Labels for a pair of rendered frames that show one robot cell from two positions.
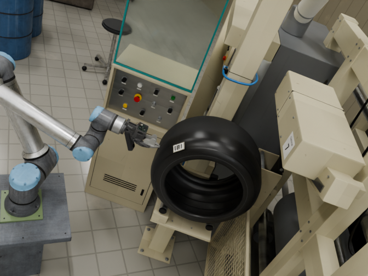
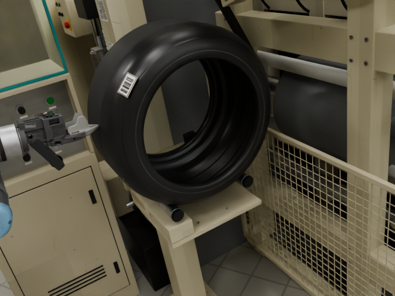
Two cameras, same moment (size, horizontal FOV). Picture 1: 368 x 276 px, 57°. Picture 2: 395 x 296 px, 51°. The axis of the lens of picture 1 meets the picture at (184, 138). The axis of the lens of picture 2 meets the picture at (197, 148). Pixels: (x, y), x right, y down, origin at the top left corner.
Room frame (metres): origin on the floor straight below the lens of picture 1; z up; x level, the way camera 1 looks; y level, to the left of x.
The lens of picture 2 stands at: (0.22, 0.25, 1.69)
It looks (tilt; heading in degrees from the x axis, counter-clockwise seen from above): 27 degrees down; 339
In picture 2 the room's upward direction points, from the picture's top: 11 degrees counter-clockwise
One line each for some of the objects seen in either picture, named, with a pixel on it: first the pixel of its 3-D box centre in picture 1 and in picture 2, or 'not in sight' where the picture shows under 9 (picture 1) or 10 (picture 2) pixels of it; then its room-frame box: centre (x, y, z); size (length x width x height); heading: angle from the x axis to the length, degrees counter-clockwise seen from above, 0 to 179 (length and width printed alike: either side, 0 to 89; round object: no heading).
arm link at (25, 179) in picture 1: (25, 182); not in sight; (1.17, 0.71, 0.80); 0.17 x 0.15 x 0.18; 3
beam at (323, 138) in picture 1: (311, 122); not in sight; (1.36, -0.48, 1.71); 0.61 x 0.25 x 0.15; 4
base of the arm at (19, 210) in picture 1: (23, 198); not in sight; (1.17, 0.71, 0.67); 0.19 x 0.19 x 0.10
